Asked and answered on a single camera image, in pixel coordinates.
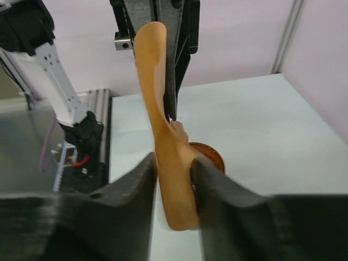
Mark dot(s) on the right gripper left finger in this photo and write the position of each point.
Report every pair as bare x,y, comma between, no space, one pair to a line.
113,223

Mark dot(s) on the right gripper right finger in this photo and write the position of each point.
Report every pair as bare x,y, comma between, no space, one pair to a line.
238,224

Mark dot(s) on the aluminium frame rail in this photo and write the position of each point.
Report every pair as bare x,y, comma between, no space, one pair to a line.
289,32

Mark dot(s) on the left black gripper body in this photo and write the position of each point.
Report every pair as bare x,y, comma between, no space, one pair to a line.
120,16

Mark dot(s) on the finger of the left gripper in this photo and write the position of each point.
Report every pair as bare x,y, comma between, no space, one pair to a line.
139,13
182,21

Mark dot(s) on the brown paper coffee filter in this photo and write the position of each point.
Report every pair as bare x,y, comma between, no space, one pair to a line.
173,153

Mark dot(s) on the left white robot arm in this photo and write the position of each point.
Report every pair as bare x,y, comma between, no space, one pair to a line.
27,32

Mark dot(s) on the amber plastic coffee dripper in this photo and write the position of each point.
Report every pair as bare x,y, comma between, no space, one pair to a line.
210,153

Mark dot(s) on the black mounting base plate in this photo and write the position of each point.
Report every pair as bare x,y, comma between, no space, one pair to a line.
94,174

